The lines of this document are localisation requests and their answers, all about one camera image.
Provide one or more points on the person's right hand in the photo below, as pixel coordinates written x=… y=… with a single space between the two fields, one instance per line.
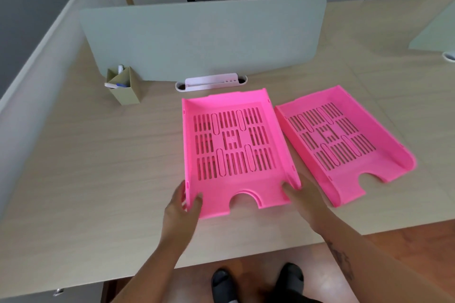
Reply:
x=308 y=203

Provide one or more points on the person's left hand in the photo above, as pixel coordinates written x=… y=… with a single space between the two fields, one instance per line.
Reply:
x=179 y=214

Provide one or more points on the person's left thumb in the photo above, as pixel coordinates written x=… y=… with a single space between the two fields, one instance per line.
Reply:
x=196 y=202

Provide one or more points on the person's right thumb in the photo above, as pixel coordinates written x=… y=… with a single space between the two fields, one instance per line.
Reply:
x=290 y=189

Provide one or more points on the pink plastic paper tray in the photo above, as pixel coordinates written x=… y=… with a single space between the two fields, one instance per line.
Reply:
x=234 y=146
x=341 y=143

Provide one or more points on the person's left forearm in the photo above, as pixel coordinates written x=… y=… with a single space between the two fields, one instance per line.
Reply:
x=151 y=267

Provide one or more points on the person's right forearm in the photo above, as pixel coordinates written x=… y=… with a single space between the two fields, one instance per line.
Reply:
x=376 y=263

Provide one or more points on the person's left black shoe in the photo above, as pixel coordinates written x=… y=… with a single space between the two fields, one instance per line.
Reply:
x=222 y=283

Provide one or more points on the person's black shoe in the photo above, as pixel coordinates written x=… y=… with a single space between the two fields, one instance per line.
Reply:
x=222 y=283
x=289 y=279

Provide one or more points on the person's right black shoe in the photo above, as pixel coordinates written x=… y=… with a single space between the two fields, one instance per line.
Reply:
x=289 y=279

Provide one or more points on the olive cardboard pen holder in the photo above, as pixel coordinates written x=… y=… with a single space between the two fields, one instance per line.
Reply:
x=125 y=87

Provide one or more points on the white blue marker pen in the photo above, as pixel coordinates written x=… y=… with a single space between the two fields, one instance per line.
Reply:
x=114 y=85

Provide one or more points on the grey desk divider panel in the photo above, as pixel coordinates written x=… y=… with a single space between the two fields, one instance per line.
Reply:
x=435 y=33
x=202 y=36

